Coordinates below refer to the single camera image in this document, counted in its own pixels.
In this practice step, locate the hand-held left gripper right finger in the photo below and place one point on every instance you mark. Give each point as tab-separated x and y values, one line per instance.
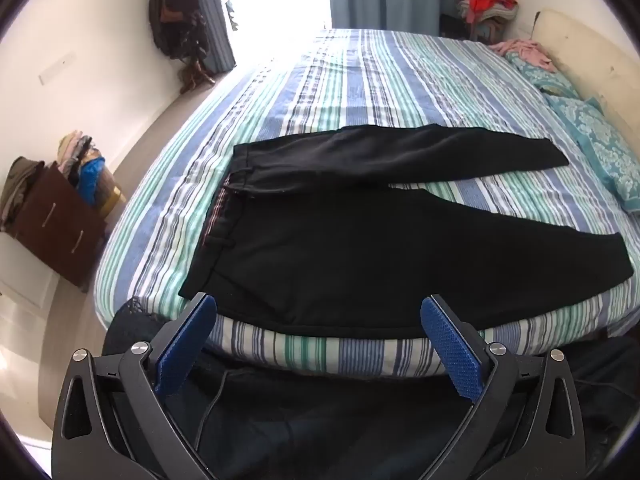
450	350

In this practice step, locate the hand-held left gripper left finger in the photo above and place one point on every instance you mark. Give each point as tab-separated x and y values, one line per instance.
185	345

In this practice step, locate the black pants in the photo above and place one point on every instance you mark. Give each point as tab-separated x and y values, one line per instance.
350	260

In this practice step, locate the black mesh fabric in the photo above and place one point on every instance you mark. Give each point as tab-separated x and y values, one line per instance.
132	312

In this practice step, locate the person's dark clothing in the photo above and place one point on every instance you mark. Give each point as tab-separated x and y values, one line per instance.
325	420

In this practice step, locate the white panelled furniture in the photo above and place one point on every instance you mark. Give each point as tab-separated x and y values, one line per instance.
25	275

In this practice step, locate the brown drawer cabinet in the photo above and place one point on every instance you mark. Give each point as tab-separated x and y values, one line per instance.
55	220

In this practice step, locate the bright blue cloth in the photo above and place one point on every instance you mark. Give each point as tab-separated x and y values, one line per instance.
92	175

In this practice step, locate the stack of folded clothes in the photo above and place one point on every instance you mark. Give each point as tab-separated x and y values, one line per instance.
75	147

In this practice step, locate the olive clothes pile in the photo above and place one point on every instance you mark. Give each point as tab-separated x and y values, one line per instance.
20	180

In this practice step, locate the large teal patterned pillow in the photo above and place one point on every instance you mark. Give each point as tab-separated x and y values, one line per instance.
605	150

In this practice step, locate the striped bed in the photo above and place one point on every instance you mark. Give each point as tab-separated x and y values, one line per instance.
350	85

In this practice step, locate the small teal patterned pillow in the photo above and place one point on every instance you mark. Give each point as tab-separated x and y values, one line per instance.
540	77

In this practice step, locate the pink cloth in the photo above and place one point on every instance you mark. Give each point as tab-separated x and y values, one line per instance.
525	50

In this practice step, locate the narrow blue curtain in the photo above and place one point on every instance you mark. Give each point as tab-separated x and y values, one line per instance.
217	30

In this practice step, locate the dark nightstand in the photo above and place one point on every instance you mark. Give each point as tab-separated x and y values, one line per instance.
452	25

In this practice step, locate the cream headboard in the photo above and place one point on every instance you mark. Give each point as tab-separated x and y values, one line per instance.
585	50

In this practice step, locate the pile of colourful clothes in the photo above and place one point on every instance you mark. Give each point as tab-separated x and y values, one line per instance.
487	5

